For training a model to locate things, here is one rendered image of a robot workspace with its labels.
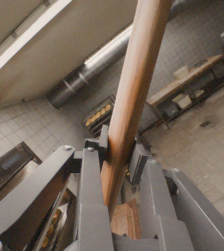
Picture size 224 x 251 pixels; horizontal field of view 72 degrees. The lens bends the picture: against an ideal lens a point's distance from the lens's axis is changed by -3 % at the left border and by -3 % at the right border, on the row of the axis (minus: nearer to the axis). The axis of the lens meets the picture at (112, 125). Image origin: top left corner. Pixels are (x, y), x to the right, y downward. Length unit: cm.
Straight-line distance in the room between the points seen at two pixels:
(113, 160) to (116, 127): 3
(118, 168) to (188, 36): 556
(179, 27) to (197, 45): 77
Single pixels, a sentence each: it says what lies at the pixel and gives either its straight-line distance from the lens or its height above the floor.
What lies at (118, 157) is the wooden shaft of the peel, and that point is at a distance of 17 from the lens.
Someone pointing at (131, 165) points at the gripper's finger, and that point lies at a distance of 16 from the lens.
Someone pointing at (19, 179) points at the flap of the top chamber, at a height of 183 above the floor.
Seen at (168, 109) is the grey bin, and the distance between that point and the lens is 473.
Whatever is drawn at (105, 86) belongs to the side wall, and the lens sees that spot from 511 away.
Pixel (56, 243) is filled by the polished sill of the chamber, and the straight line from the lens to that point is 183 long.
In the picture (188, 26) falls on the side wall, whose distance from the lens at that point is 572.
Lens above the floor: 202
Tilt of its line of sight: 13 degrees down
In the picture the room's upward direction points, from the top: 38 degrees counter-clockwise
